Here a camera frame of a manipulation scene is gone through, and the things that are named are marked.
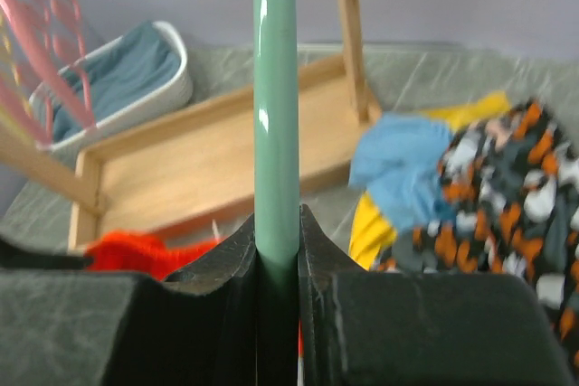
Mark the pink hanger right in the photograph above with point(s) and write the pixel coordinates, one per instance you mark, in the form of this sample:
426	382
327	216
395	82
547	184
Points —
59	25

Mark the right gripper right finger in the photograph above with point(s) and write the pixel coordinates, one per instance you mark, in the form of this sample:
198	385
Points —
332	324

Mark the blue-grey cloth in basket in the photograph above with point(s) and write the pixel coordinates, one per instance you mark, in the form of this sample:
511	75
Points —
122	78

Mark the yellow garment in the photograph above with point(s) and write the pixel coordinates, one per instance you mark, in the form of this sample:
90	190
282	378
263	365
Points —
371	231

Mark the white laundry basket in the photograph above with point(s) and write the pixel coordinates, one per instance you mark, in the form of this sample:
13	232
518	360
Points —
172	78

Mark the pink hanger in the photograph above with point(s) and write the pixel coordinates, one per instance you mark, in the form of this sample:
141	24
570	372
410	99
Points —
59	82
59	25

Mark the yellow hanger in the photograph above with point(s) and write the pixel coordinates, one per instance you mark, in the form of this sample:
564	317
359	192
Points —
17	81

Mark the pink hanger left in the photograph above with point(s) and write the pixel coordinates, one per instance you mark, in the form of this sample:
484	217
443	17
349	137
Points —
59	82

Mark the orange shorts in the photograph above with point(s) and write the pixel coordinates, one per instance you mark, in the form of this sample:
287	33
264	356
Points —
143	252

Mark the wooden clothes rack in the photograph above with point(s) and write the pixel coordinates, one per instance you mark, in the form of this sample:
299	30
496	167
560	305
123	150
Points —
177	173

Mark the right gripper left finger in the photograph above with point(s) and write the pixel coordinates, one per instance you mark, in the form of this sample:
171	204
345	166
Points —
222	326

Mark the light blue garment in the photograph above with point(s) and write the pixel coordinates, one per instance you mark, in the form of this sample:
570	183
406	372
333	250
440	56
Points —
396	163

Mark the camouflage patterned shorts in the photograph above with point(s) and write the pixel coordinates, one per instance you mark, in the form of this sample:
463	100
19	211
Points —
512	182

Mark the green hanger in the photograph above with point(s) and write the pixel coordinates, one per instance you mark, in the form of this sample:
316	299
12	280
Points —
276	188

